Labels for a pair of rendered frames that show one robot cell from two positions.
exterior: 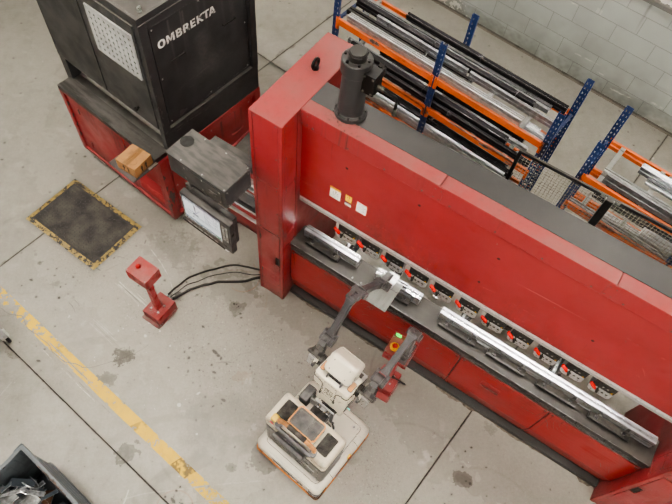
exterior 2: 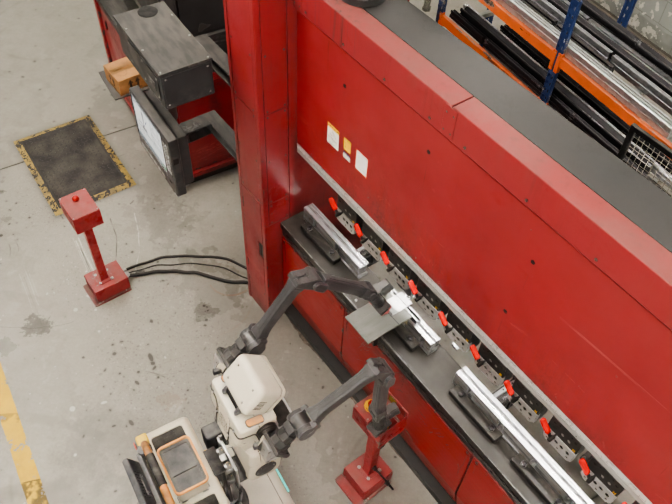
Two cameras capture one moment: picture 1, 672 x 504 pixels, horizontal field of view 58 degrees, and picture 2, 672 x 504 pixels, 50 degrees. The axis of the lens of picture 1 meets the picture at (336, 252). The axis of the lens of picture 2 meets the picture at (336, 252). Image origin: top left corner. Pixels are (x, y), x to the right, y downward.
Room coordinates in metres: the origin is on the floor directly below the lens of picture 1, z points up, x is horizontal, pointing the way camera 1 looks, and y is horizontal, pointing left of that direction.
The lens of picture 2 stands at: (0.22, -1.00, 3.86)
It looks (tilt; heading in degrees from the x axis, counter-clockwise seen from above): 51 degrees down; 24
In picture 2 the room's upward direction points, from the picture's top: 4 degrees clockwise
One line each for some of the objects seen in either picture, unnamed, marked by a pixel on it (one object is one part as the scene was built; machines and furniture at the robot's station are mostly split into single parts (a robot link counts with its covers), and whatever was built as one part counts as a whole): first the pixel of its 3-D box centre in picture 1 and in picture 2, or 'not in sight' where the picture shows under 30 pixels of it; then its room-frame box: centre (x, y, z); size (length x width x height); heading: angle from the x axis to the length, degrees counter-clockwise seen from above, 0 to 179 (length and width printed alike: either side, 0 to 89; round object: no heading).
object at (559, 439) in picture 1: (448, 357); (465, 462); (1.88, -1.02, 0.42); 3.00 x 0.21 x 0.83; 63
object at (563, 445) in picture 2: (522, 335); (568, 434); (1.78, -1.33, 1.26); 0.15 x 0.09 x 0.17; 63
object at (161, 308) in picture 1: (151, 291); (93, 247); (2.08, 1.45, 0.41); 0.25 x 0.20 x 0.83; 153
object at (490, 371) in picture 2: (470, 303); (496, 360); (1.95, -0.97, 1.26); 0.15 x 0.09 x 0.17; 63
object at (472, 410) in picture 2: (457, 332); (475, 413); (1.89, -0.97, 0.89); 0.30 x 0.05 x 0.03; 63
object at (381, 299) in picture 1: (383, 292); (378, 317); (2.08, -0.39, 1.00); 0.26 x 0.18 x 0.01; 153
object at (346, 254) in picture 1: (332, 245); (335, 239); (2.46, 0.03, 0.92); 0.50 x 0.06 x 0.10; 63
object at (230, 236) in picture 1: (212, 218); (164, 138); (2.24, 0.88, 1.42); 0.45 x 0.12 x 0.36; 60
